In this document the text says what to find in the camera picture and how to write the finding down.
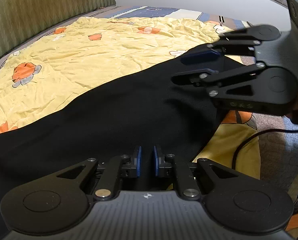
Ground green padded headboard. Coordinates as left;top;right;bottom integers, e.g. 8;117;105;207
0;0;117;67

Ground black pants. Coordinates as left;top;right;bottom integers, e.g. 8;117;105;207
0;42;251;240

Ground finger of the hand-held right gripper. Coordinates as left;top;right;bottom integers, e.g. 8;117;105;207
171;62;268;98
180;29;261;66

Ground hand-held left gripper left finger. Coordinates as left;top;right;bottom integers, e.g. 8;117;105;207
56;145;142;201

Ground black cable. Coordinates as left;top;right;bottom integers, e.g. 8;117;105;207
232;127;298;178

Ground blue grey patterned bed sheet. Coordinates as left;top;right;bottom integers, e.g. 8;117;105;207
0;5;298;205

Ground yellow flower-print blanket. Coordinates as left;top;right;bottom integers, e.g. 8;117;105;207
0;15;263;192

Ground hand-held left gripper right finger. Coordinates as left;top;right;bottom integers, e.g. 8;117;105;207
153;144;240;201

